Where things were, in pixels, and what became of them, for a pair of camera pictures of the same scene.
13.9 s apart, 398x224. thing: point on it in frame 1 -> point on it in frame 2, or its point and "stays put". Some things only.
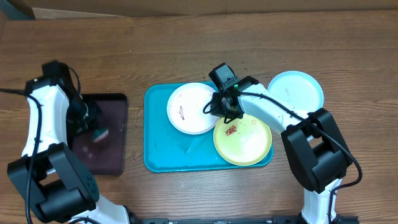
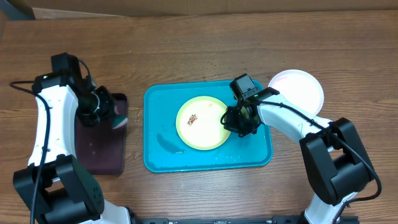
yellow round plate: (245, 141) -> (198, 124)
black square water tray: (102, 147) stays put
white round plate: (185, 106) -> (301, 88)
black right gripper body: (221, 107) -> (239, 121)
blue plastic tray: (167, 150) stays put
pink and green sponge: (99, 134) -> (118, 121)
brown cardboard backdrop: (56, 9) stays put
